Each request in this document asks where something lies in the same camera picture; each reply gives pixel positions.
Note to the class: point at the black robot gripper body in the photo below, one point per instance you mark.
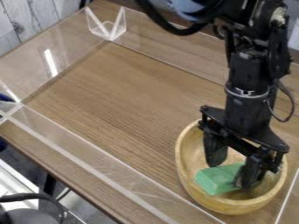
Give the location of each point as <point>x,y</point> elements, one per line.
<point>243,122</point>

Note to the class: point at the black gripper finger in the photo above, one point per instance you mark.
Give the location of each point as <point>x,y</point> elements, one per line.
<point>251,171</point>
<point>215,149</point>

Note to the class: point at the green rectangular block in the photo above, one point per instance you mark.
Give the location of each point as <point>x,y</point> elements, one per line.
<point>216,180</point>

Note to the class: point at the light wooden bowl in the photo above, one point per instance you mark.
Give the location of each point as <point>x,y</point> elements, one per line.
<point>231,203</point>

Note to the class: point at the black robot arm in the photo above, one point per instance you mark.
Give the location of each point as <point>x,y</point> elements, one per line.
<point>252,26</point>

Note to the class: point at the black table leg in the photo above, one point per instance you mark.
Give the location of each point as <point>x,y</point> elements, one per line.
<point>50,185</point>

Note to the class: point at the clear acrylic enclosure wall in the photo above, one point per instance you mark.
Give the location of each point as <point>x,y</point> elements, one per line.
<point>99,107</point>

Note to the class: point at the clear acrylic corner bracket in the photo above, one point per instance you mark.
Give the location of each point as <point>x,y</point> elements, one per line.
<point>106,29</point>

